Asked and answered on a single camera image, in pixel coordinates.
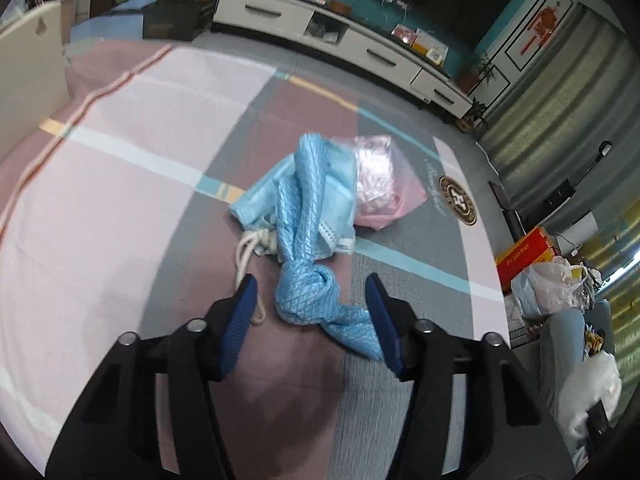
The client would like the white tv cabinet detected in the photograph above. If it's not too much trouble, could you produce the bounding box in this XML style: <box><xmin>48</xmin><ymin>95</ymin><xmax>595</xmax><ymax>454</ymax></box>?
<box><xmin>214</xmin><ymin>0</ymin><xmax>472</xmax><ymax>118</ymax></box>

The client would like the potted plant by cabinet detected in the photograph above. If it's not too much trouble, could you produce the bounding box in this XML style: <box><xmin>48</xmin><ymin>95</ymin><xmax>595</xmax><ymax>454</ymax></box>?
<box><xmin>456</xmin><ymin>52</ymin><xmax>495</xmax><ymax>94</ymax></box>

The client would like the light blue mesh cloth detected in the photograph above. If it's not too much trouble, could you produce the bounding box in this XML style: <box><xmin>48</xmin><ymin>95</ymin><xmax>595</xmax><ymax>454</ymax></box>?
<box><xmin>230</xmin><ymin>133</ymin><xmax>383</xmax><ymax>361</ymax></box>

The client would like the white storage box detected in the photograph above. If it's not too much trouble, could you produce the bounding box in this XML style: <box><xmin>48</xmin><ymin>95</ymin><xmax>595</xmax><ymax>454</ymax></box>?
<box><xmin>0</xmin><ymin>1</ymin><xmax>70</xmax><ymax>154</ymax></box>

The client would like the red chinese knot decoration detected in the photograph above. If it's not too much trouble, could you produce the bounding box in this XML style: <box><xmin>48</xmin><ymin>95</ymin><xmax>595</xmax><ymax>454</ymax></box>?
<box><xmin>520</xmin><ymin>1</ymin><xmax>562</xmax><ymax>55</ymax></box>

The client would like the pink plastic bag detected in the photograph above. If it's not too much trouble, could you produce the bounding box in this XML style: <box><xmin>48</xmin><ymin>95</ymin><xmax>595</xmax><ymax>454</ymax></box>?
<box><xmin>352</xmin><ymin>136</ymin><xmax>427</xmax><ymax>231</ymax></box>

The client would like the white trash bag on floor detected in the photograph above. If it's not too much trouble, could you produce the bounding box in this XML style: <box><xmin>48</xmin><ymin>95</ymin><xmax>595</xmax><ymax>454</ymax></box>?
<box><xmin>511</xmin><ymin>256</ymin><xmax>596</xmax><ymax>323</ymax></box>

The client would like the red orange carton box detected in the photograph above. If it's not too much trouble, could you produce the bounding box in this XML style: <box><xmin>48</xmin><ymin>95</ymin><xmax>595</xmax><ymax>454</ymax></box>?
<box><xmin>496</xmin><ymin>226</ymin><xmax>558</xmax><ymax>295</ymax></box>

